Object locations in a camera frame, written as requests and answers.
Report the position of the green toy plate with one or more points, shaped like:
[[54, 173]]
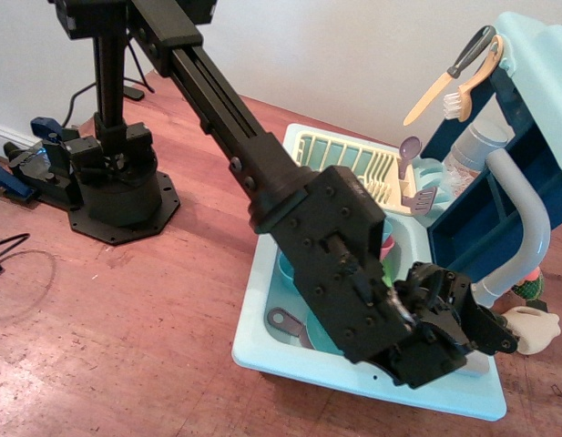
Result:
[[388, 273]]

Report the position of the pink toy cup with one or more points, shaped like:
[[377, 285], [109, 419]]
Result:
[[387, 246]]

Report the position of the purple toy spoon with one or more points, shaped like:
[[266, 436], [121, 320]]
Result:
[[409, 149]]

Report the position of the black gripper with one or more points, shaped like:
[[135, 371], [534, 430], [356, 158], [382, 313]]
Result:
[[442, 334]]

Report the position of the teal toy cup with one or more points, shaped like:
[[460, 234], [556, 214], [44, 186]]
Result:
[[286, 270]]

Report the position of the green and orange toy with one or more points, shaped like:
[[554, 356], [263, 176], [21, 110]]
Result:
[[531, 287]]

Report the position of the blue and teal shelf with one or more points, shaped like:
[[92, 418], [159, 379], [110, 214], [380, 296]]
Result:
[[481, 229]]

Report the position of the cream dish drying rack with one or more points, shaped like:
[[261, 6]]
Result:
[[375, 166]]

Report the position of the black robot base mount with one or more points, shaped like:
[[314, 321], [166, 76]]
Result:
[[124, 196]]

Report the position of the blue clamp on table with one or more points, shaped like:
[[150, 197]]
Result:
[[37, 165]]

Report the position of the purple toy spatula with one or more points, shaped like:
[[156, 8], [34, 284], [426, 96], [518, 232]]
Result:
[[421, 203]]

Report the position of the teal toy plate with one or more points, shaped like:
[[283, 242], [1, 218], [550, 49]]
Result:
[[319, 338]]

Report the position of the grey toy faucet with lever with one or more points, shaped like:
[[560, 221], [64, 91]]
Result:
[[535, 225]]

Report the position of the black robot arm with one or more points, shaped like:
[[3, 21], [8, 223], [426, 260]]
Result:
[[325, 222]]

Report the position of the beige toy jug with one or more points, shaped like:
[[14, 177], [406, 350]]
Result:
[[534, 328]]

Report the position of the clear plastic bottle grey cap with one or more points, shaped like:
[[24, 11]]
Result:
[[466, 158]]

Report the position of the light blue toy sink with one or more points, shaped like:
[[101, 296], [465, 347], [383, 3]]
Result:
[[473, 391]]

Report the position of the tan toy dish brush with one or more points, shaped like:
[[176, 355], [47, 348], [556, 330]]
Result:
[[459, 105]]

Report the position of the toy knife grey handle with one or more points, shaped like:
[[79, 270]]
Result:
[[476, 45]]

